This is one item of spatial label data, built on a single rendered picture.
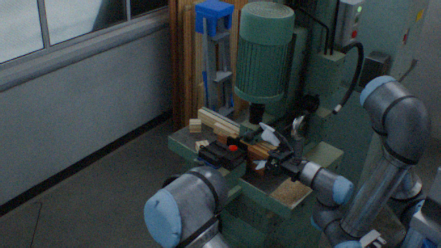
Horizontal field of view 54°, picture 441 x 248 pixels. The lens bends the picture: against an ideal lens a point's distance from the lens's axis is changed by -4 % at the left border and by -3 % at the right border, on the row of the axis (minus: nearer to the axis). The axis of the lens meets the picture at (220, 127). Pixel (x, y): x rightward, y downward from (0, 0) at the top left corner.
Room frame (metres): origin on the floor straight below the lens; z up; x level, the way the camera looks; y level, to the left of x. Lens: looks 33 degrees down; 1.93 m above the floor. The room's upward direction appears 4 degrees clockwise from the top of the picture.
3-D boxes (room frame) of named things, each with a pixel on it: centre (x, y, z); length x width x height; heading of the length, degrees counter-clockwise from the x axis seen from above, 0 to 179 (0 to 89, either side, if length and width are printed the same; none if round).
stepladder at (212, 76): (2.35, 0.04, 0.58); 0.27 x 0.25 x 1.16; 57
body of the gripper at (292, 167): (1.10, -0.21, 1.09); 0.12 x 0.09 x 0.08; 52
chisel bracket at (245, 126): (1.42, -0.14, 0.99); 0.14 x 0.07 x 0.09; 141
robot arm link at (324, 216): (0.99, -0.34, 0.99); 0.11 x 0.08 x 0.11; 16
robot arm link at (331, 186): (1.00, -0.34, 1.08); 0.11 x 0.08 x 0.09; 52
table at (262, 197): (1.32, -0.06, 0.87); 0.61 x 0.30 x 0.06; 51
